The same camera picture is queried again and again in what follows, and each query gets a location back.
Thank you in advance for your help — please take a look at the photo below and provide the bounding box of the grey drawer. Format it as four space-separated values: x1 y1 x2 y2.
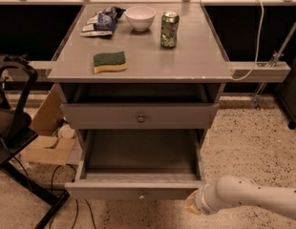
61 103 219 130
66 130 203 199

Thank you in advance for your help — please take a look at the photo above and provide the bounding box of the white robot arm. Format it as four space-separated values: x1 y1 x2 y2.
184 176 296 220

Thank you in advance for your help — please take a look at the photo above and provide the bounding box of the grey drawer cabinet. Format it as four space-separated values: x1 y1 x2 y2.
46 2 234 183

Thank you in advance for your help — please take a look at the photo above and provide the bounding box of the grey top drawer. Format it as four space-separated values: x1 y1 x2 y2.
61 103 219 130

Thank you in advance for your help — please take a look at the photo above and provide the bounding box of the white plastic roll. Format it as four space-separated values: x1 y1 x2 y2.
57 124 75 139

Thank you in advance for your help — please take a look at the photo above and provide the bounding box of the dark cabinet at right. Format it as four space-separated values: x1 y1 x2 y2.
276 56 296 129

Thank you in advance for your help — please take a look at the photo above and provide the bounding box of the cardboard box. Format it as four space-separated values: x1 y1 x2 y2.
21 86 76 165

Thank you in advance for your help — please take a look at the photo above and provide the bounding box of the green yellow sponge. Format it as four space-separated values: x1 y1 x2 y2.
94 52 127 73

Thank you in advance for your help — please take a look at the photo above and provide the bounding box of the metal clamp rod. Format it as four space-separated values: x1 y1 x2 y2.
252 21 296 110

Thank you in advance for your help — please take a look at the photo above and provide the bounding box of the green soda can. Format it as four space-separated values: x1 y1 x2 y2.
160 10 180 48

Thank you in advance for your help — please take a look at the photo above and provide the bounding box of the white ceramic bowl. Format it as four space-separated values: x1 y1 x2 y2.
125 6 156 31

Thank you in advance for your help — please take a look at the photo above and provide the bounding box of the blue chip bag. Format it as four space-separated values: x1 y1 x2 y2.
80 7 125 37

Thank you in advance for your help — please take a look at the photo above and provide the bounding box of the black chair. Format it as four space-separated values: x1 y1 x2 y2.
0 54 69 229

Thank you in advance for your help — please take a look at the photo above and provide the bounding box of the black floor cable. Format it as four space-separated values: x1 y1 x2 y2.
47 163 97 229

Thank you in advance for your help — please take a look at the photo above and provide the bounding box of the white cable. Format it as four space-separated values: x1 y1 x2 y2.
229 0 264 82

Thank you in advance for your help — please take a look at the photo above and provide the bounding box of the grey horizontal rail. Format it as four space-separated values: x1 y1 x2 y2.
6 60 292 84

